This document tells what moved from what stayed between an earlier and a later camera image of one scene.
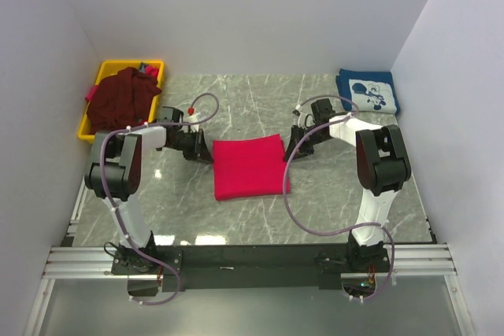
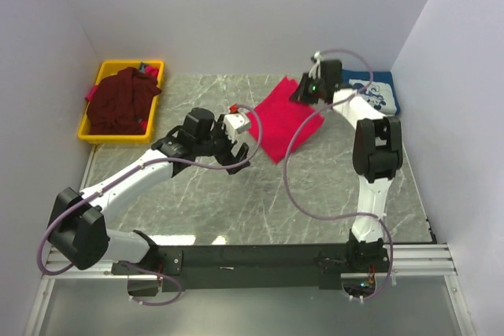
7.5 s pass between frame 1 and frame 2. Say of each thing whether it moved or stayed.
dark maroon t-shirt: stayed
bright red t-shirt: moved
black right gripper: moved
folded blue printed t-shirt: stayed
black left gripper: moved
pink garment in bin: stayed
